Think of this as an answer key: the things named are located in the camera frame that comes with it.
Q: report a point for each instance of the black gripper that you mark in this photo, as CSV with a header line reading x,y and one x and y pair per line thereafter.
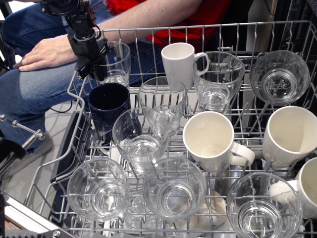
x,y
91,55

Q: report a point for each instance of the clear glass cup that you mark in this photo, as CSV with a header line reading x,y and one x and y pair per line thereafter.
x,y
118,63

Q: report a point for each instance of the person's bare forearm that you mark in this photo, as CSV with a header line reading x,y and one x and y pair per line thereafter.
x,y
145,14

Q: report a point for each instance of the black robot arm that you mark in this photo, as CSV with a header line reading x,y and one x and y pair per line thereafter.
x,y
78,14

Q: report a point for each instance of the person's bare hand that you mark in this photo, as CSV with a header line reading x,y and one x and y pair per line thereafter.
x,y
48,53

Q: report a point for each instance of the dark blue ceramic mug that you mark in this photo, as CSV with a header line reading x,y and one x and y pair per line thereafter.
x,y
106,103

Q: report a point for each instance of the blue denim jeans legs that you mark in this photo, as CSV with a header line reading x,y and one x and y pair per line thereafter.
x,y
28,95

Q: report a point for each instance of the clear glass centre back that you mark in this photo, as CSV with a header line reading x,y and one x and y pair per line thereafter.
x,y
166,95

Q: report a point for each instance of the clear glass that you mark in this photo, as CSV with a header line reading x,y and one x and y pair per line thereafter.
x,y
141,135
218,77
174,189
280,77
166,95
98,190
263,205

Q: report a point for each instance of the grey shoe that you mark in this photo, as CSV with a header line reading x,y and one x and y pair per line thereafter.
x,y
45,146

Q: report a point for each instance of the white mug back centre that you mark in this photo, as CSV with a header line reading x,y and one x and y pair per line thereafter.
x,y
178,60

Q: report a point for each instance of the red shirt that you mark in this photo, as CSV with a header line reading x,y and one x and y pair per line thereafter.
x,y
210,12

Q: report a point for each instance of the clear glass front left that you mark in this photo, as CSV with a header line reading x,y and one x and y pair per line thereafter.
x,y
98,190

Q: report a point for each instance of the clear glass far right back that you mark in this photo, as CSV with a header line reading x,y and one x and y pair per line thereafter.
x,y
280,77

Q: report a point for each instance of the white cloth under rack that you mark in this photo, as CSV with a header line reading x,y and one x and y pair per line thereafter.
x,y
210,217

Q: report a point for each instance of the large white mug right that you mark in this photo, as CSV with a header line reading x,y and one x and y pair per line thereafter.
x,y
290,135

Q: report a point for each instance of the clear glass front right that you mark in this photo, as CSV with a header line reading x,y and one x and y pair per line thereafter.
x,y
263,205

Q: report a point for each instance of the white mug far right edge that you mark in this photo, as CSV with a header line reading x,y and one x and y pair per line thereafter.
x,y
305,184

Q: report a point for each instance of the chrome metal handle left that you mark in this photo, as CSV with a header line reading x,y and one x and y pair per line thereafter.
x,y
20,131

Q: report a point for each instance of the grey wire dishwasher rack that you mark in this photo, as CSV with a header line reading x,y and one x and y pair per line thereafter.
x,y
248,113

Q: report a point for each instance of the white mug centre with handle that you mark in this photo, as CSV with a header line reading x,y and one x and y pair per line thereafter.
x,y
209,139

